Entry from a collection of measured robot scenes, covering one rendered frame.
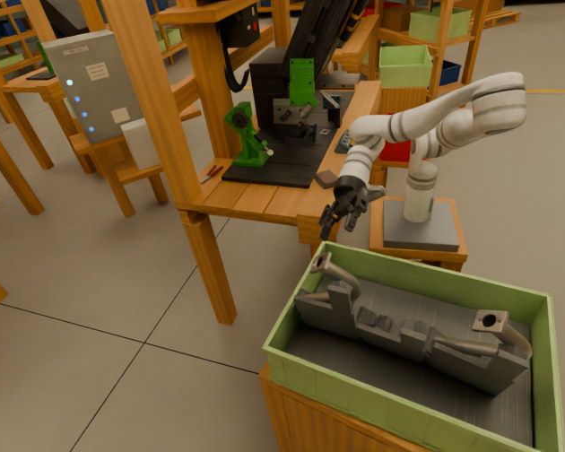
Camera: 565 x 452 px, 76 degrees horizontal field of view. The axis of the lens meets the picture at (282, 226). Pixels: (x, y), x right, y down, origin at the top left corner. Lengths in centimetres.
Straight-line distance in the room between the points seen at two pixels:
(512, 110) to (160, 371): 191
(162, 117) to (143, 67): 17
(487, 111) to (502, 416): 66
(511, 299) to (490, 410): 30
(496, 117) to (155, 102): 105
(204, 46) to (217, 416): 165
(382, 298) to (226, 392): 109
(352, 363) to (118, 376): 150
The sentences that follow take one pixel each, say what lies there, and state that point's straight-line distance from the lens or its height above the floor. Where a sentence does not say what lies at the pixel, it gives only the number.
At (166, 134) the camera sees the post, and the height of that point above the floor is 119.
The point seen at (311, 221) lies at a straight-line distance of 136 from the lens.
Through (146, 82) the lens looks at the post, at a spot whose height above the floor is 138.
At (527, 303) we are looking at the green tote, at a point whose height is 92.
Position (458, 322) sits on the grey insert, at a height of 85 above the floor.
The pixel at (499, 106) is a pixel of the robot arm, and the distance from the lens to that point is 82.
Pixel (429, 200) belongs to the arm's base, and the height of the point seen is 97.
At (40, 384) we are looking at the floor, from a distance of 246.
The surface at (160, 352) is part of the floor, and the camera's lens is 222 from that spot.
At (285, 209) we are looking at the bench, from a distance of 143.
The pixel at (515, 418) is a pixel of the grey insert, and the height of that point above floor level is 85.
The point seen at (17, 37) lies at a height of 67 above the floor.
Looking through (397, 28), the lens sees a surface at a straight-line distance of 477.
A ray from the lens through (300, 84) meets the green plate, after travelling 182.
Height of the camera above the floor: 173
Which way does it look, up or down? 39 degrees down
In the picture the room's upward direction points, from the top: 7 degrees counter-clockwise
